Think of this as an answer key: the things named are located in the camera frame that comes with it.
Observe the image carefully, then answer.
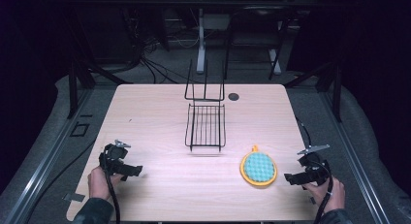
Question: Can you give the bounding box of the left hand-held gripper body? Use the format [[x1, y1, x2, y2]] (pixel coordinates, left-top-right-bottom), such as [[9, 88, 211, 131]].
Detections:
[[98, 139, 132, 171]]

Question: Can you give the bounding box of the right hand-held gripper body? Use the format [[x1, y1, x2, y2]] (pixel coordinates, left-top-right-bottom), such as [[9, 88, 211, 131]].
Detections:
[[297, 144, 332, 187]]

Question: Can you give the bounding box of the person's left hand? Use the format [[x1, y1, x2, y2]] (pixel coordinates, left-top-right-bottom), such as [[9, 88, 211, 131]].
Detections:
[[87, 165, 124, 201]]

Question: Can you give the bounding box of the person's right hand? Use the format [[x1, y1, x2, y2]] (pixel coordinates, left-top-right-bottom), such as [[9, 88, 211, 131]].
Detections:
[[301, 176, 346, 214]]

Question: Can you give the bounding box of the round yellow teal sponge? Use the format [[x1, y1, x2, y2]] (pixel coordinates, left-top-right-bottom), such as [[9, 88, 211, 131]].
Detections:
[[238, 144, 278, 187]]

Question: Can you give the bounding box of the black metal stand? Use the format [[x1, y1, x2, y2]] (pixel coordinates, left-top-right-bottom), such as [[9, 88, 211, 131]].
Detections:
[[66, 59, 97, 120], [284, 62, 343, 123]]

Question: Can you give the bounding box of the white table leg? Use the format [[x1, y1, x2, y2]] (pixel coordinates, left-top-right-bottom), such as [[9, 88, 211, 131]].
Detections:
[[196, 8, 206, 75]]

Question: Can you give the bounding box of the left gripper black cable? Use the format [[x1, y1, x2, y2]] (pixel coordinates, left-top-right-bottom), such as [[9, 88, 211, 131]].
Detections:
[[102, 167, 121, 224]]

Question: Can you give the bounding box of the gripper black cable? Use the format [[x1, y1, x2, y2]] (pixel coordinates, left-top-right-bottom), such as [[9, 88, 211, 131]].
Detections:
[[102, 167, 121, 224], [295, 116, 334, 224]]

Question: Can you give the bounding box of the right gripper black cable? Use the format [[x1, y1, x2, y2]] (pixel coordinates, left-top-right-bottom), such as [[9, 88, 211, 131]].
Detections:
[[295, 116, 334, 224]]

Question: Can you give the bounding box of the black wire rack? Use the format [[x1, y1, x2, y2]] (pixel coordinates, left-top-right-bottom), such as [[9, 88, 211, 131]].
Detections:
[[184, 58, 227, 153]]

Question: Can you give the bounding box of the bundle of floor cables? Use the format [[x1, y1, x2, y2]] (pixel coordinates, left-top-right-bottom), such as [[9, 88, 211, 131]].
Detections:
[[122, 4, 198, 85]]

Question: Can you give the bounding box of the black chair frame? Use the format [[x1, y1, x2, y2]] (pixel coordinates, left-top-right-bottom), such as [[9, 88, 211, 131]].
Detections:
[[223, 5, 292, 81]]

